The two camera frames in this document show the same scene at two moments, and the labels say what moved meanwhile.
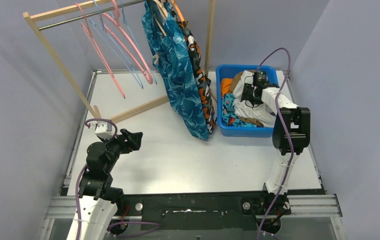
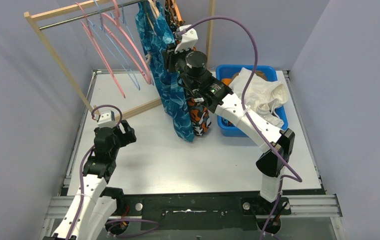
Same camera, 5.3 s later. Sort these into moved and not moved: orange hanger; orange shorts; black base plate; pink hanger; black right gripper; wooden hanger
Moved: wooden hanger; black right gripper
Not moved: orange shorts; black base plate; pink hanger; orange hanger
